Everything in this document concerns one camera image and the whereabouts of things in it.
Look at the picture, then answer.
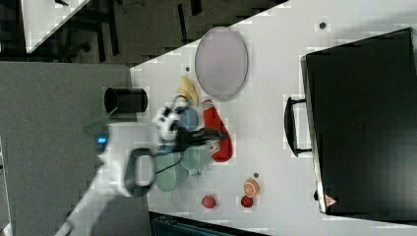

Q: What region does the black toaster oven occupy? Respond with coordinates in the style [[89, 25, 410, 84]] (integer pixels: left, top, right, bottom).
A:
[[300, 28, 417, 225]]

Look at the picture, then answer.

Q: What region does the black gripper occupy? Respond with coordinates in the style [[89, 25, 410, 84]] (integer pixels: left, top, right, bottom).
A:
[[175, 127, 228, 152]]

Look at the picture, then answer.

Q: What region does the black cylindrical holder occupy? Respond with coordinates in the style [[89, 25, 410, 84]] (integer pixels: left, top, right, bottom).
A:
[[104, 88, 149, 114]]

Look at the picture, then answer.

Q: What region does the yellow peeled banana toy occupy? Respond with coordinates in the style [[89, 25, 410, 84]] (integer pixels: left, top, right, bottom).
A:
[[176, 76, 199, 105]]

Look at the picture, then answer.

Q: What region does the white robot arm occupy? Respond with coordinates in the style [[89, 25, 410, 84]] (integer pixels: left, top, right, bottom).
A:
[[54, 122, 228, 236]]

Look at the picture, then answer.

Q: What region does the green slotted spatula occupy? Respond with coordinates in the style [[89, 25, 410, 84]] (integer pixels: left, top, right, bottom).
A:
[[83, 109, 115, 135]]

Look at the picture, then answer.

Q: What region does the blue cup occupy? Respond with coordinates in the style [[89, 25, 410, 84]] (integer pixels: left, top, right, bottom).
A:
[[174, 106, 199, 131]]

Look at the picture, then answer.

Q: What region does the orange slice toy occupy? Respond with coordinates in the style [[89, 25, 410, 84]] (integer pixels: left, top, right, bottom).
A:
[[243, 178, 260, 198]]

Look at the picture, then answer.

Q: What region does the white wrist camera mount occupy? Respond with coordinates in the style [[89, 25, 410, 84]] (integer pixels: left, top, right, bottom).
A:
[[152, 106, 180, 141]]

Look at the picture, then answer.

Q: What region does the red strawberry toy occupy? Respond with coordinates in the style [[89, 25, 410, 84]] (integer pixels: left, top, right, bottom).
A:
[[241, 196, 254, 207]]

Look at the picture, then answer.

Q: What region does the green cup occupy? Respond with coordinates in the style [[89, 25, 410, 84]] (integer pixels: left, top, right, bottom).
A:
[[181, 146, 211, 176]]

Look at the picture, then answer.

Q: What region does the lilac round plate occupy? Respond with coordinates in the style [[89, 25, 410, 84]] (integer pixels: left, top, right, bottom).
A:
[[195, 27, 248, 101]]

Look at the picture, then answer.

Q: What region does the red ketchup bottle toy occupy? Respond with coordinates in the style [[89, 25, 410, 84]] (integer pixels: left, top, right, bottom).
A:
[[202, 99, 233, 162]]

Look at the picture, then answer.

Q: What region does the red round fruit toy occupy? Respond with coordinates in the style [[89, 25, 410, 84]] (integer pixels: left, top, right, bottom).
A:
[[202, 196, 216, 208]]

